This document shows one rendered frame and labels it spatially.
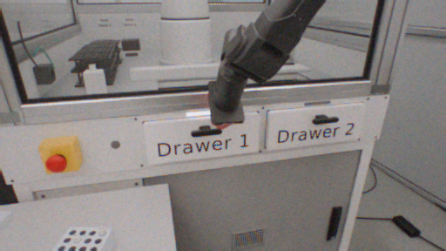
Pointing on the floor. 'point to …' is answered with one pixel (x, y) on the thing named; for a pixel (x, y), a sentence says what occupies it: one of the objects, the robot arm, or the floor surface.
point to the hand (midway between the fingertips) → (220, 120)
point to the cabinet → (246, 198)
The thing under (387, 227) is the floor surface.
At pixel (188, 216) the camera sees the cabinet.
